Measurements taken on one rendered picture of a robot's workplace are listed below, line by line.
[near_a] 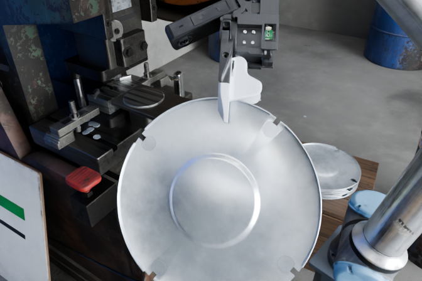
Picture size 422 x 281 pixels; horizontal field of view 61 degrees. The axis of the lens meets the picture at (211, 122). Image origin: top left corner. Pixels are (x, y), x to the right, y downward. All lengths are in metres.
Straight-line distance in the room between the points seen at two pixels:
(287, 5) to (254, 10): 3.85
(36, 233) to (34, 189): 0.17
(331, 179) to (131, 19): 0.91
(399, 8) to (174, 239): 0.53
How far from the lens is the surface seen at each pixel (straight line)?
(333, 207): 1.40
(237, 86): 0.49
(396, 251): 0.81
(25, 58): 1.19
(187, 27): 0.54
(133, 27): 1.08
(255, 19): 0.52
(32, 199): 1.30
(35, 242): 1.42
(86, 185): 0.85
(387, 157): 2.34
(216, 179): 0.50
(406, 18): 0.72
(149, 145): 0.54
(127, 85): 1.19
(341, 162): 1.53
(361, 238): 0.83
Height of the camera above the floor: 1.30
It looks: 33 degrees down
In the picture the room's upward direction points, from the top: straight up
